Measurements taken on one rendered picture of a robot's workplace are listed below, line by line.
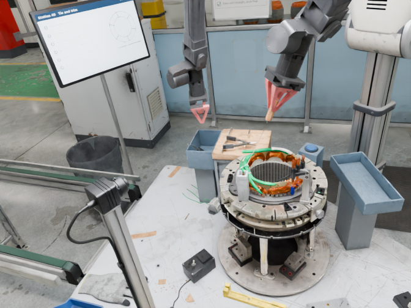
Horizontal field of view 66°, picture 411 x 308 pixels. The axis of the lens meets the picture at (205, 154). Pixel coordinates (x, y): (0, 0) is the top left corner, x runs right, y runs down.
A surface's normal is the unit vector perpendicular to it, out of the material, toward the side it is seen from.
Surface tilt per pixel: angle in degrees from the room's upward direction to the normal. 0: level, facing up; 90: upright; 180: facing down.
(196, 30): 102
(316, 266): 0
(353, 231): 90
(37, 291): 0
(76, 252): 0
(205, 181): 90
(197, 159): 90
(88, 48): 83
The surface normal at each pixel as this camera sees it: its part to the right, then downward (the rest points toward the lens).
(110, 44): 0.67, 0.22
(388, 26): -0.82, 0.39
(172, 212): -0.11, -0.83
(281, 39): -0.69, 0.22
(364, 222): 0.05, 0.54
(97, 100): -0.32, 0.55
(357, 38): -0.77, 0.57
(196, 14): 0.52, 0.65
